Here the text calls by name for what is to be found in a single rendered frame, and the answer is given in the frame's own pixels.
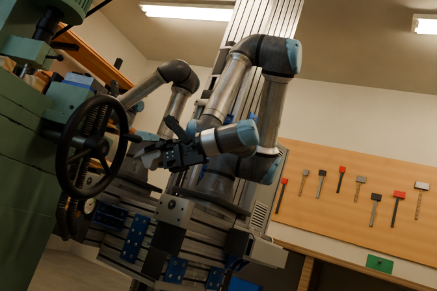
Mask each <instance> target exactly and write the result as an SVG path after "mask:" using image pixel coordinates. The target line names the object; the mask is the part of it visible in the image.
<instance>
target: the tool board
mask: <svg viewBox="0 0 437 291"><path fill-rule="evenodd" d="M277 141H279V142H280V143H281V144H282V145H283V146H285V147H286V148H287V149H289V150H290V151H289V155H288V158H287V162H286V165H285V169H284V173H283V176H282V180H281V183H280V187H279V190H278V194H277V197H276V201H275V204H274V208H273V211H272V216H271V220H273V221H277V222H280V223H284V224H286V225H290V226H293V227H298V228H300V229H304V230H307V231H311V232H313V233H317V234H321V235H325V236H328V237H331V238H335V239H338V240H342V241H344V242H348V243H352V244H355V245H358V246H362V247H366V248H369V249H373V250H375V251H379V252H382V253H386V254H389V255H393V256H396V257H400V258H402V259H406V260H411V261H413V262H417V263H420V264H424V265H427V266H431V267H433V268H437V167H434V166H428V165H423V164H417V163H413V162H407V161H403V160H397V159H393V158H387V157H380V156H376V155H370V154H367V153H360V152H356V151H350V150H346V149H340V148H336V147H330V146H326V145H319V144H313V143H309V142H303V141H299V140H293V139H289V138H283V137H279V136H278V139H277Z"/></svg>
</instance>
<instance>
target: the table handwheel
mask: <svg viewBox="0 0 437 291"><path fill-rule="evenodd" d="M100 105H107V109H106V111H105V115H104V117H103V121H102V123H101V126H100V128H99V131H98V134H97V136H96V135H90V136H89V137H88V138H86V137H84V136H79V135H76V134H75V131H76V129H77V128H78V126H79V124H80V123H81V121H82V120H83V118H84V117H85V116H86V115H87V114H88V113H89V112H90V111H91V110H92V109H94V108H96V107H98V106H100ZM113 110H114V111H115V112H116V115H117V117H118V121H119V126H120V136H119V142H118V148H117V150H116V154H115V157H114V160H113V162H112V164H111V166H110V167H109V165H108V164H107V161H106V160H105V157H106V156H107V154H108V152H109V148H110V145H109V141H108V139H106V138H104V134H105V131H106V128H107V124H108V122H109V118H110V117H111V113H112V111H113ZM124 133H129V121H128V117H127V113H126V110H125V108H124V106H123V105H122V104H121V102H120V101H119V100H117V98H115V97H113V96H111V95H107V94H100V95H95V96H93V97H90V98H89V99H87V100H86V101H84V102H83V103H81V104H80V105H79V106H78V107H77V108H76V109H75V110H74V112H73V113H72V115H71V116H70V117H69V119H68V121H67V122H66V124H65V126H64V128H63V130H62V131H61V130H58V129H54V128H51V127H47V126H46V127H44V128H43V129H42V130H41V132H40V136H41V138H43V139H46V140H50V141H52V142H56V143H58V145H57V151H56V156H55V170H56V175H57V180H58V182H59V185H60V187H61V188H62V190H63V192H64V193H65V194H66V195H68V196H69V197H71V198H73V199H77V200H86V199H90V198H93V197H95V196H97V195H98V194H100V193H101V192H102V191H104V189H106V187H108V186H109V185H110V183H111V182H112V181H113V179H114V178H115V176H116V174H117V173H118V171H119V169H120V167H121V165H122V163H123V160H124V157H125V155H126V151H127V145H128V140H126V139H124V138H123V134H124ZM70 147H74V148H76V149H80V150H82V151H81V152H79V153H77V154H75V155H73V156H71V157H69V158H68V153H69V150H70ZM85 156H88V157H91V158H95V159H98V160H99V161H100V162H101V165H102V166H103V169H104V170H105V175H104V176H103V178H102V179H101V180H100V181H99V182H98V183H96V184H95V185H94V186H92V187H90V188H87V189H85V190H81V189H78V188H76V187H75V186H74V185H73V183H72V182H71V180H70V176H69V173H68V165H70V164H71V163H73V162H75V161H77V160H79V159H81V158H83V157H85Z"/></svg>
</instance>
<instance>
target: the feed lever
mask: <svg viewBox="0 0 437 291"><path fill-rule="evenodd" d="M111 1H112V0H104V1H103V2H102V3H100V4H99V5H97V6H95V7H94V8H93V9H91V10H89V11H88V12H87V14H86V16H85V18H87V17H89V16H90V15H91V14H93V13H95V12H96V11H97V10H99V9H100V8H102V7H103V6H105V5H106V4H108V3H110V2H111ZM73 26H74V25H67V26H65V27H64V28H63V29H61V30H60V31H58V32H56V34H55V35H54V37H52V39H51V41H52V40H54V39H55V38H57V37H58V36H60V35H61V34H63V33H64V32H66V31H67V30H69V29H71V28H72V27H73ZM51 41H50V42H51Z"/></svg>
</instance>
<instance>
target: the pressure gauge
mask: <svg viewBox="0 0 437 291"><path fill-rule="evenodd" d="M89 204H91V205H89ZM95 206H96V197H93V198H90V199H86V200H79V201H78V204H77V211H76V216H75V217H78V218H79V217H80V215H81V212H84V213H85V214H89V213H91V212H92V211H93V210H94V207H95Z"/></svg>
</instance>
